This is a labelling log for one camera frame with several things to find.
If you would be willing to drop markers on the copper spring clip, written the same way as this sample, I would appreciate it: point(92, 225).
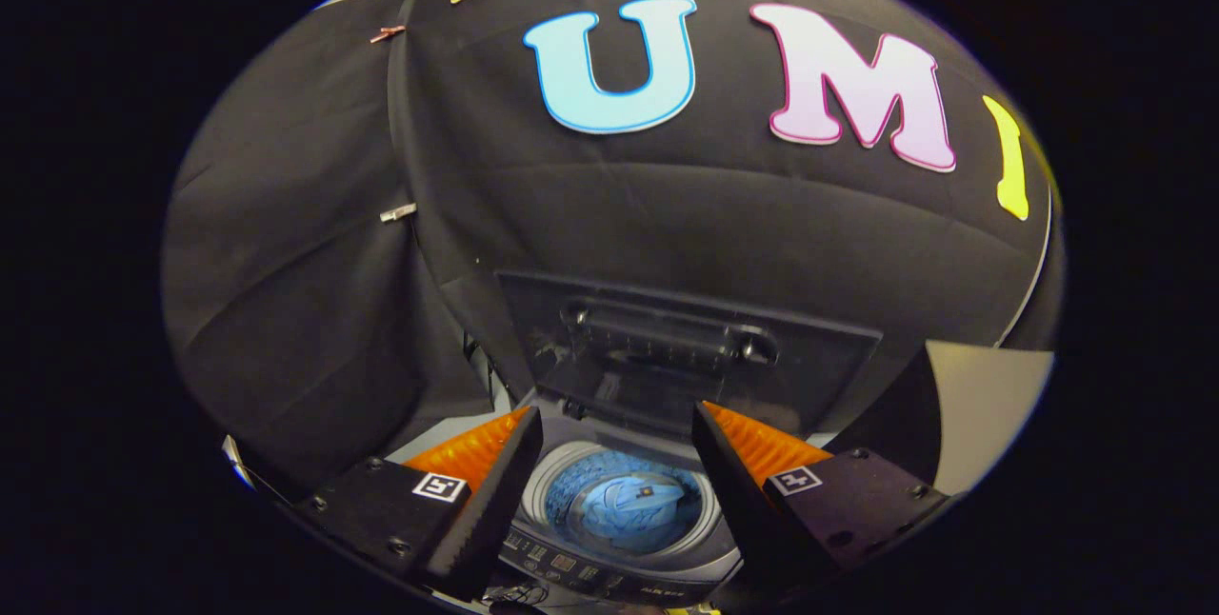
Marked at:
point(388, 33)

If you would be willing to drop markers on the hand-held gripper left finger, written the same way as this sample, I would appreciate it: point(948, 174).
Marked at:
point(495, 510)

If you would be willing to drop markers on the silver spring clip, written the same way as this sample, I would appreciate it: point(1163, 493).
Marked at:
point(398, 212)

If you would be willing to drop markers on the light blue button shirt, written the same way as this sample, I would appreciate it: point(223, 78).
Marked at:
point(619, 510)

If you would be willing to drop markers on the white backdrop frame pole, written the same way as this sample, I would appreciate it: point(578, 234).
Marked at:
point(1025, 308)

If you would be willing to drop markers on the black backdrop cloth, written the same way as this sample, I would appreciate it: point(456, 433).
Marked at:
point(667, 215)

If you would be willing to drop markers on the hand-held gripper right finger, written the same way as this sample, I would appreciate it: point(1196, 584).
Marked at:
point(733, 501)

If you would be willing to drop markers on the dark transparent washing machine lid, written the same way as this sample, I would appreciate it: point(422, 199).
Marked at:
point(667, 348)

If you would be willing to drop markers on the grey cabinet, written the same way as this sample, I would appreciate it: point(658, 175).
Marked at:
point(981, 406)

